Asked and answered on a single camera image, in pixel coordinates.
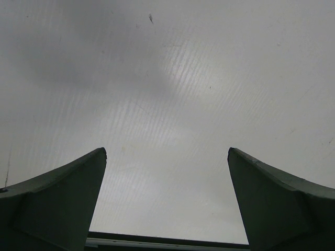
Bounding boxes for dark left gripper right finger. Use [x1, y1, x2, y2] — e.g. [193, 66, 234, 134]
[227, 147, 334, 250]

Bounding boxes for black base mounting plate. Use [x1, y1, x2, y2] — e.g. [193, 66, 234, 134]
[84, 232, 250, 251]

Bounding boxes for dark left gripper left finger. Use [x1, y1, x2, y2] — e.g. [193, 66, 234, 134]
[1, 147, 107, 250]

